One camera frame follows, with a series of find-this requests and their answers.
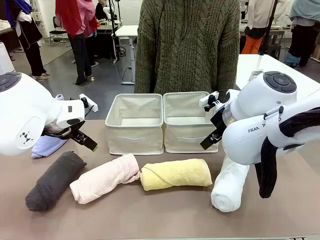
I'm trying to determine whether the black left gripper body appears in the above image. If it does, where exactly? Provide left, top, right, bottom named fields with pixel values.
left=41, top=124, right=86, bottom=144

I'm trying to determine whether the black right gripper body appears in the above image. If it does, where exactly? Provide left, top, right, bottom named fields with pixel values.
left=210, top=110, right=227, bottom=137

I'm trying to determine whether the light blue towel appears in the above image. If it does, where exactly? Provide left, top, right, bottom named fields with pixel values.
left=31, top=134, right=69, bottom=159

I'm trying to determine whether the pink towel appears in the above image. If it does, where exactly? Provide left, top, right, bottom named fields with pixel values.
left=69, top=153, right=142, bottom=205

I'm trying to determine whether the yellow towel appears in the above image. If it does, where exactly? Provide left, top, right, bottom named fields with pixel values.
left=140, top=159, right=213, bottom=192

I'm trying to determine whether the dark grey towel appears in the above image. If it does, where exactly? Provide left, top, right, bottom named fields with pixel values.
left=24, top=150, right=88, bottom=212

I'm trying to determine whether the white towel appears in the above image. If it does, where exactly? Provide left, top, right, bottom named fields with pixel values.
left=210, top=156, right=251, bottom=213

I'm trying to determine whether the person's left forearm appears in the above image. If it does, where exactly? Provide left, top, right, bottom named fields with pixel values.
left=216, top=44, right=241, bottom=92

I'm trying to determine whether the person's right forearm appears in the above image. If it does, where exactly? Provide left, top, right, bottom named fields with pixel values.
left=134, top=44, right=157, bottom=94

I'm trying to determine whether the cream fabric storage bin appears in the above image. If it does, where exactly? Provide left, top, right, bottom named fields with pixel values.
left=162, top=91, right=221, bottom=154
left=104, top=93, right=165, bottom=156

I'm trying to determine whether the white side table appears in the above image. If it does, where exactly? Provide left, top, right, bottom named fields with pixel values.
left=235, top=53, right=320, bottom=101

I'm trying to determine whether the person in green sweater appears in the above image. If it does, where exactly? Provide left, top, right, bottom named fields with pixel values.
left=134, top=0, right=241, bottom=95

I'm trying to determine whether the white air purifier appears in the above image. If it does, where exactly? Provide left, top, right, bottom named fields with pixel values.
left=0, top=41, right=15, bottom=76

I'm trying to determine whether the bystander with orange trousers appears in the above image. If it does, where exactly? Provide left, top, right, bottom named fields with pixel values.
left=240, top=0, right=276, bottom=55

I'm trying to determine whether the black office chair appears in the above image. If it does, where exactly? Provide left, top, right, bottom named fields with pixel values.
left=49, top=16, right=72, bottom=48

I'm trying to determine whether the bystander in black vest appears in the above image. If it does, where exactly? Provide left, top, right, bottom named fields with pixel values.
left=4, top=0, right=52, bottom=81

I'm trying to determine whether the bystander in red scarf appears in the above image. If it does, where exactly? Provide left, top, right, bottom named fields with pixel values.
left=55, top=0, right=98, bottom=86

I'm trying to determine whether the black tripod stand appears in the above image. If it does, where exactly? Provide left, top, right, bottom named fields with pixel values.
left=258, top=0, right=280, bottom=56

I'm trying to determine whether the white height-adjustable desk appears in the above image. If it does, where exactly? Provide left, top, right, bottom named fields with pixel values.
left=115, top=24, right=139, bottom=86

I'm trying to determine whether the bystander in teal shawl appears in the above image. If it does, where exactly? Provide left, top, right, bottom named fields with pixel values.
left=283, top=0, right=320, bottom=68

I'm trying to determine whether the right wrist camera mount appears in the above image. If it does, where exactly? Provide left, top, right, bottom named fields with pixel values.
left=199, top=91, right=227, bottom=112

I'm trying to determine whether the black sleeved cable bundle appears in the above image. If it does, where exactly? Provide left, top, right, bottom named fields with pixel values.
left=254, top=106, right=320, bottom=200

